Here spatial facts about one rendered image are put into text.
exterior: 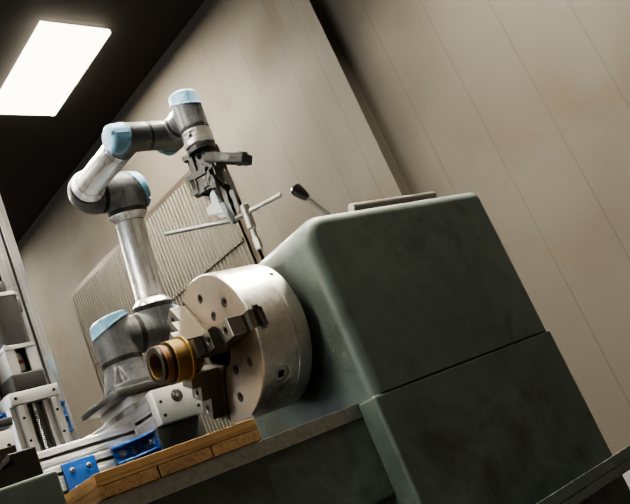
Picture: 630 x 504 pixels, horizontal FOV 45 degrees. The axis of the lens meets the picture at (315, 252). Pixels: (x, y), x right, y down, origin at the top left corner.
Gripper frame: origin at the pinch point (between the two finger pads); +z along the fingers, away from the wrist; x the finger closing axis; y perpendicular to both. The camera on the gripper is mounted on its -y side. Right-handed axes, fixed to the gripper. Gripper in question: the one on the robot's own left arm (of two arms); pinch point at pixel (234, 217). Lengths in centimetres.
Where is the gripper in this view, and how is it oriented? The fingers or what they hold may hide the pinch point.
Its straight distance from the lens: 183.7
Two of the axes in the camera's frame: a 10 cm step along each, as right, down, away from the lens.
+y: -8.4, 4.1, 3.5
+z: 3.5, 9.1, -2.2
